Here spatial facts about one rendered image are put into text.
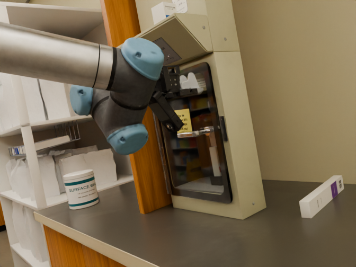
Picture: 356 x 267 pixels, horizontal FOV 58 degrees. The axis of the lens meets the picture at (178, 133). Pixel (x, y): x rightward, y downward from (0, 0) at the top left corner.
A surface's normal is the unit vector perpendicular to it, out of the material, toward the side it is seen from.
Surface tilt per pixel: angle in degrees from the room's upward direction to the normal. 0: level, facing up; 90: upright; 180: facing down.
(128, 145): 138
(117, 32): 90
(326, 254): 0
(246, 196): 90
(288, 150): 90
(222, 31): 90
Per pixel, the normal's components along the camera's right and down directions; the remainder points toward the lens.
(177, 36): -0.41, 0.82
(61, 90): 0.12, 0.14
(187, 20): 0.62, -0.07
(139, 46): 0.35, -0.72
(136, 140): 0.55, 0.68
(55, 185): 0.36, 0.10
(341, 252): -0.18, -0.98
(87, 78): 0.19, 0.73
